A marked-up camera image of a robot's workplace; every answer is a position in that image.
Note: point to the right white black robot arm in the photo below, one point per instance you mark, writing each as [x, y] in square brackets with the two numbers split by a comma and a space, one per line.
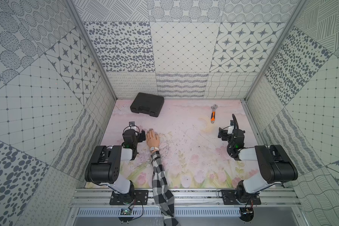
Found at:
[275, 166]

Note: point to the mannequin hand with long nails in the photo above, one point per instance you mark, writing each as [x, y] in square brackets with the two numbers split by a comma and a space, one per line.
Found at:
[152, 139]

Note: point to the orange black adjustable wrench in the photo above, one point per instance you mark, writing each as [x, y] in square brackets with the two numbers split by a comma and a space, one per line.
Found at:
[213, 114]

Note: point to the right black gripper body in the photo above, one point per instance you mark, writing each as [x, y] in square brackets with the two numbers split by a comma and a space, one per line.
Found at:
[226, 137]

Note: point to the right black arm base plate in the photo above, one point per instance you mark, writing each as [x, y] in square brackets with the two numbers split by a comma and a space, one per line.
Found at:
[232, 197]

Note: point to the circuit board with cables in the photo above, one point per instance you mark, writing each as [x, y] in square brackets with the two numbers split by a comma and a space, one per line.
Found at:
[127, 214]
[247, 212]

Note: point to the black white plaid sleeve forearm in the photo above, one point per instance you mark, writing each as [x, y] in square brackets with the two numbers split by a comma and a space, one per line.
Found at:
[163, 197]

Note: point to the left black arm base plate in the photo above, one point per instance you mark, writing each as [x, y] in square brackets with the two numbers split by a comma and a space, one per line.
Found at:
[139, 197]

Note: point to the right circuit board with cables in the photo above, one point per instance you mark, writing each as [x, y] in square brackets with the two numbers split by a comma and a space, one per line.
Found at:
[247, 212]

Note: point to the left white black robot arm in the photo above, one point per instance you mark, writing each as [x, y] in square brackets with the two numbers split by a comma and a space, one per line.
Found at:
[103, 168]

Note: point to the aluminium rail frame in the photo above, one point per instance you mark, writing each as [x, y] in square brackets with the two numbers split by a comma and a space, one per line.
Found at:
[201, 197]

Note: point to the white perforated vent strip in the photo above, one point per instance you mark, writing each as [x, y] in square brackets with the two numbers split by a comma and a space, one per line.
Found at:
[155, 212]

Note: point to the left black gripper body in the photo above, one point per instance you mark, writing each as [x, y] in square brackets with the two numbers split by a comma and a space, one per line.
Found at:
[141, 135]

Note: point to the left circuit board with cables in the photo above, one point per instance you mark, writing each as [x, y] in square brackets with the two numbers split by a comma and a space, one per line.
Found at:
[127, 214]

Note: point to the black plastic tool case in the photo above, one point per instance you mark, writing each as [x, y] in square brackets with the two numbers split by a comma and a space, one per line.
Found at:
[148, 104]

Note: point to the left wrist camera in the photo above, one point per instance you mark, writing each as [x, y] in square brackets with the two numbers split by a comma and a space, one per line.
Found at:
[132, 125]

